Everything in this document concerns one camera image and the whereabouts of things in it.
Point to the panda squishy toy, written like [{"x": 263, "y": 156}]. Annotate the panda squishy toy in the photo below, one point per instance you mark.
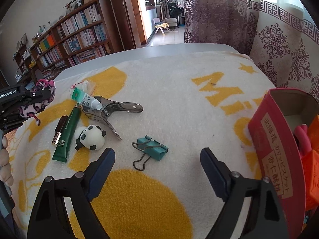
[{"x": 91, "y": 137}]

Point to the leopard print plush toy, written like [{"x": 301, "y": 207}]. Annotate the leopard print plush toy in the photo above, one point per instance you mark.
[{"x": 41, "y": 96}]

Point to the left hand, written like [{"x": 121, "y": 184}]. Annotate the left hand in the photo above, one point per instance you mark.
[{"x": 5, "y": 172}]

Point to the patterned purple curtain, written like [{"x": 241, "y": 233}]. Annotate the patterned purple curtain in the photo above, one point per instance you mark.
[{"x": 278, "y": 35}]

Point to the dark green cosmetic tube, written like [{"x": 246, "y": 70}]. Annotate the dark green cosmetic tube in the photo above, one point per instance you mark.
[{"x": 64, "y": 143}]

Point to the wooden bookshelf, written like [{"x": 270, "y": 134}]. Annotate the wooden bookshelf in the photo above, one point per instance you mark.
[{"x": 88, "y": 32}]

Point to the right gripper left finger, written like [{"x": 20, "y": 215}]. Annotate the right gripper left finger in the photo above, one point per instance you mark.
[{"x": 97, "y": 172}]

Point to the white red small box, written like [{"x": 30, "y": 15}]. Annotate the white red small box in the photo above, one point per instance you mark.
[{"x": 86, "y": 86}]

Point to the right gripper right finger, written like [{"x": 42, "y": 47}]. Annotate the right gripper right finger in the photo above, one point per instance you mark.
[{"x": 217, "y": 173}]

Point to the white green ointment tube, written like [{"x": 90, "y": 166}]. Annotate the white green ointment tube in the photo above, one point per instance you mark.
[{"x": 86, "y": 100}]

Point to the red biscuit tin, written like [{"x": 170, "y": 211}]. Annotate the red biscuit tin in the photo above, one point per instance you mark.
[{"x": 271, "y": 128}]

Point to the silver metal spring clamp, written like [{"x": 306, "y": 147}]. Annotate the silver metal spring clamp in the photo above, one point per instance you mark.
[{"x": 108, "y": 108}]

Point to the white yellow towel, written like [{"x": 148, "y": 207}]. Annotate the white yellow towel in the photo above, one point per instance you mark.
[{"x": 157, "y": 187}]

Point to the light orange embossed cube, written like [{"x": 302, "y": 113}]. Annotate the light orange embossed cube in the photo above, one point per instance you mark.
[{"x": 313, "y": 133}]

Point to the brown cosmetic bottle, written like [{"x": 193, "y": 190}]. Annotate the brown cosmetic bottle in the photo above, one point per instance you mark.
[{"x": 59, "y": 128}]

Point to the dark green binder clip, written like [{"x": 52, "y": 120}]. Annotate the dark green binder clip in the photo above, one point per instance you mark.
[{"x": 152, "y": 148}]

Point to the red-orange embossed cube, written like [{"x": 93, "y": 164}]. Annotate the red-orange embossed cube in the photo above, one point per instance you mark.
[{"x": 310, "y": 170}]

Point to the small wooden stool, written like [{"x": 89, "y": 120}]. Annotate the small wooden stool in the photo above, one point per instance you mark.
[{"x": 161, "y": 26}]

